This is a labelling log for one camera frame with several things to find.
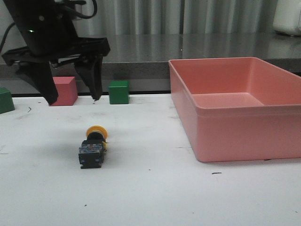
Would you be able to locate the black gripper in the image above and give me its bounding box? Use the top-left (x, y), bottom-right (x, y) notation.
top-left (2, 0), bottom-right (110, 105)

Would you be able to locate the yellow push button switch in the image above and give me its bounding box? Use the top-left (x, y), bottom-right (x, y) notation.
top-left (78, 125), bottom-right (108, 169)

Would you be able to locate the red wooden cube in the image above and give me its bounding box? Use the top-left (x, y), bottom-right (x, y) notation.
top-left (50, 76), bottom-right (78, 106)

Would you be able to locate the green wooden cube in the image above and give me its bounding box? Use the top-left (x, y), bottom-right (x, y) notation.
top-left (0, 87), bottom-right (15, 114)
top-left (109, 81), bottom-right (129, 105)

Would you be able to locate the grey pleated curtain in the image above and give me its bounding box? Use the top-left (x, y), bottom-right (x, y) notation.
top-left (0, 0), bottom-right (279, 36)

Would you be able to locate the grey stone counter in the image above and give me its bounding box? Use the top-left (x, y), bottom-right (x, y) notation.
top-left (0, 32), bottom-right (301, 95)

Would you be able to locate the pink plastic bin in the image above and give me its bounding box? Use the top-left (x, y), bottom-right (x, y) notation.
top-left (169, 57), bottom-right (301, 162)

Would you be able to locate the white kitchen appliance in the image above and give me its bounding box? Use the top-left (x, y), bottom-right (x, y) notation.
top-left (272, 0), bottom-right (301, 36)

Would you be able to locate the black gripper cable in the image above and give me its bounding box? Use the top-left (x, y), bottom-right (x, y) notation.
top-left (58, 0), bottom-right (98, 20)

